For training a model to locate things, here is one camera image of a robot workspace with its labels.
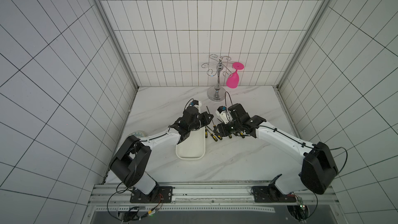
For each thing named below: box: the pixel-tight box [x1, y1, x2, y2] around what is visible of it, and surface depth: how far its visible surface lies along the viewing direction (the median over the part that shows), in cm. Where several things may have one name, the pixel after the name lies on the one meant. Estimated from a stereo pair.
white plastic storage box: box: [175, 126, 206, 160], surface depth 89 cm
